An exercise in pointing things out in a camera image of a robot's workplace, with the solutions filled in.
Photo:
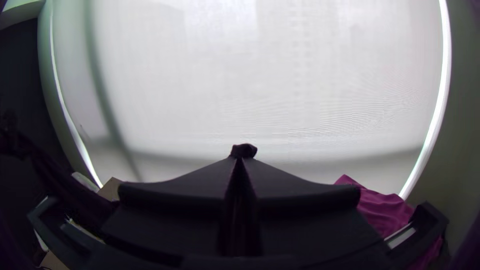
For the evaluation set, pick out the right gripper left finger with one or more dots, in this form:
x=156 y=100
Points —
x=168 y=210

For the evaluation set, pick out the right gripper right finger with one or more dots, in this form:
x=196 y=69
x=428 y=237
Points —
x=311 y=213

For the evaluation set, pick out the black t-shirt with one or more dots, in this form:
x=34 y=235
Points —
x=243 y=150

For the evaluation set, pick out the pile of folded clothes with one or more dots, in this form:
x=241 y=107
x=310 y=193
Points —
x=378 y=210

